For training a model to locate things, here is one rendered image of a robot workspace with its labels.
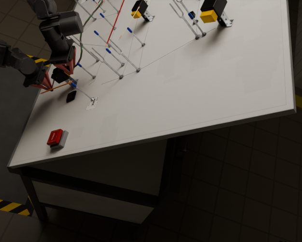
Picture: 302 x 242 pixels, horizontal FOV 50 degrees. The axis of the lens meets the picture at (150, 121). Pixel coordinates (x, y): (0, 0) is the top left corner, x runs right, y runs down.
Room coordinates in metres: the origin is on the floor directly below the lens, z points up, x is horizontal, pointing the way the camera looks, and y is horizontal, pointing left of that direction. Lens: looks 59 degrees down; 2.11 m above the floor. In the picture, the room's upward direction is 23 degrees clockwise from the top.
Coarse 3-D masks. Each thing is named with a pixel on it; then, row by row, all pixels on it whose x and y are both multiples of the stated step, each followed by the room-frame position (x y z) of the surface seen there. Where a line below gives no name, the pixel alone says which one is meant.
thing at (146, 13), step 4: (140, 0) 0.88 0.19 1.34; (136, 4) 0.87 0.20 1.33; (140, 4) 0.86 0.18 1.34; (144, 4) 0.88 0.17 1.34; (136, 8) 0.85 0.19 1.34; (140, 8) 0.86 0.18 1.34; (144, 8) 0.87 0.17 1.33; (140, 12) 0.85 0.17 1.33; (144, 12) 0.86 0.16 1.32; (148, 12) 0.88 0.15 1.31; (144, 16) 0.87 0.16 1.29; (148, 16) 0.89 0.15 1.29; (152, 16) 0.88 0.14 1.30; (148, 20) 0.87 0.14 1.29; (152, 20) 0.86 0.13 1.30
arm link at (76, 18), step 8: (40, 0) 0.68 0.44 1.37; (40, 8) 0.67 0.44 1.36; (40, 16) 0.65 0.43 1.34; (48, 16) 0.66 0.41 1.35; (56, 16) 0.69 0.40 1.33; (64, 16) 0.69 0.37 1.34; (72, 16) 0.69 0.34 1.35; (64, 24) 0.66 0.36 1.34; (72, 24) 0.67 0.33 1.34; (80, 24) 0.70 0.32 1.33; (64, 32) 0.65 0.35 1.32; (72, 32) 0.66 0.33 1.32; (80, 32) 0.67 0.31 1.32
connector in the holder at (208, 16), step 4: (204, 12) 0.69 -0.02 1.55; (208, 12) 0.69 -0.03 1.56; (212, 12) 0.69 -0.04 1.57; (200, 16) 0.68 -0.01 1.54; (204, 16) 0.68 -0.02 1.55; (208, 16) 0.68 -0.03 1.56; (212, 16) 0.68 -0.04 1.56; (216, 16) 0.69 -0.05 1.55; (204, 20) 0.69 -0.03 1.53; (208, 20) 0.68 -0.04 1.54; (212, 20) 0.68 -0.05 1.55
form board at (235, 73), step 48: (96, 0) 1.17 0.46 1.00; (192, 0) 0.89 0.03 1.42; (240, 0) 0.81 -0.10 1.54; (96, 48) 0.82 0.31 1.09; (144, 48) 0.74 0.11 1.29; (192, 48) 0.68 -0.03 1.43; (240, 48) 0.63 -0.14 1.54; (288, 48) 0.60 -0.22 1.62; (48, 96) 0.63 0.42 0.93; (96, 96) 0.58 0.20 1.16; (144, 96) 0.54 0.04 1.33; (192, 96) 0.51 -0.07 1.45; (240, 96) 0.49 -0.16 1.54; (288, 96) 0.47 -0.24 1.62; (96, 144) 0.39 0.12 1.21
